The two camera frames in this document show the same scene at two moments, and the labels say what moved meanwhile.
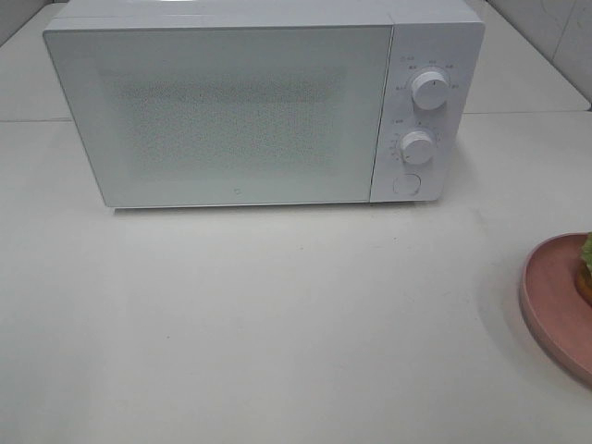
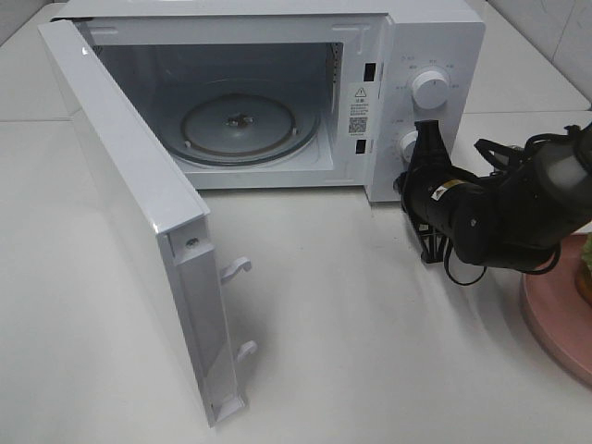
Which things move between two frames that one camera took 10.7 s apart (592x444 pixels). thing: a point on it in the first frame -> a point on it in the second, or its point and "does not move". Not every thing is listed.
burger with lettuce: x=584 y=274 does not move
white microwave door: x=191 y=116 -> x=166 y=226
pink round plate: x=556 y=313 does not move
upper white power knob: x=429 y=90 does not move
